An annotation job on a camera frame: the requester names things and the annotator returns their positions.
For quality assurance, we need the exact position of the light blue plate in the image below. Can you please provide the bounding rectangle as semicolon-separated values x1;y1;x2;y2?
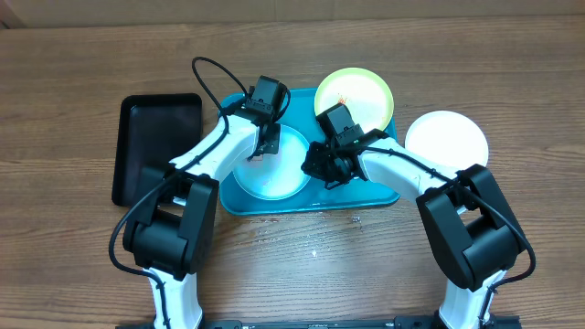
233;125;310;201

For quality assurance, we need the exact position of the white plate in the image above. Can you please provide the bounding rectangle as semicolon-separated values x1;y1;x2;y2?
405;111;489;169

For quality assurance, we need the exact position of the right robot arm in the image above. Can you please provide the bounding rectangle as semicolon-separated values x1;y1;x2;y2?
301;130;527;328

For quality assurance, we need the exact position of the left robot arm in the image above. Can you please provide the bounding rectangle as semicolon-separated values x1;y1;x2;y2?
109;113;281;328

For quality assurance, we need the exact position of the teal plastic tray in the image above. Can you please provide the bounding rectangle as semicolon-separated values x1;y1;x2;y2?
219;88;399;215

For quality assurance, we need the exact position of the black plastic tray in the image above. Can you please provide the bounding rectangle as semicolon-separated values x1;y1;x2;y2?
112;93;203;207

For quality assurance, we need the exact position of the yellow-green plate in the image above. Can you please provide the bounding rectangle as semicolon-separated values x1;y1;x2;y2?
314;68;395;133

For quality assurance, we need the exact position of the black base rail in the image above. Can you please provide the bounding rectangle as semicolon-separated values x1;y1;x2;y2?
115;314;522;329

